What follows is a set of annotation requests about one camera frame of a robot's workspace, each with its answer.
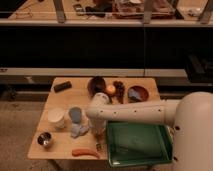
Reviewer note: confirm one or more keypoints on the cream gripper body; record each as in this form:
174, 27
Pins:
97, 127

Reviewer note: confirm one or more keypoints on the metal fork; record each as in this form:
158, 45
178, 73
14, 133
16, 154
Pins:
98, 144

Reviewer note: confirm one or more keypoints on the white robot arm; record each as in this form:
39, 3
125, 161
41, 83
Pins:
191, 117

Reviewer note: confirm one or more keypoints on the blue plastic cup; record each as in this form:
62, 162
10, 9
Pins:
75, 114

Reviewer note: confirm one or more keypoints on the white paper cup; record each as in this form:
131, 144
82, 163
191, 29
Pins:
56, 117

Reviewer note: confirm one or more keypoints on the small steel cup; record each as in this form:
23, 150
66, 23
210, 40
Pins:
45, 140

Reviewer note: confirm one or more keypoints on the crumpled blue cloth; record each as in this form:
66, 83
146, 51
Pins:
78, 130

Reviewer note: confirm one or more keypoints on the wooden table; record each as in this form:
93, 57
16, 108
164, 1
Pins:
63, 143

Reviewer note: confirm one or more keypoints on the green plastic tray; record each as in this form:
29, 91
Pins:
135, 144

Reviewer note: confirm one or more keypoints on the orange carrot toy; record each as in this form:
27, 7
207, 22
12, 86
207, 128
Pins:
81, 152

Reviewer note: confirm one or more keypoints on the orange ball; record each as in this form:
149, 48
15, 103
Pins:
111, 90

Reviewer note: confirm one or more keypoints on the dark brown bowl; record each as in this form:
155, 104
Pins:
95, 85

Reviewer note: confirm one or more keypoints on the dark grape bunch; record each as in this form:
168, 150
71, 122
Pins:
120, 90

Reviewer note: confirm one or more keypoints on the red bowl with blue item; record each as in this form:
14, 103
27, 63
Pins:
137, 94

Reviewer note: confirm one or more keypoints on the black rectangular block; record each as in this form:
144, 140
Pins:
62, 86

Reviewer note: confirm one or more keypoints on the black device right background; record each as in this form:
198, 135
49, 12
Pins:
199, 70

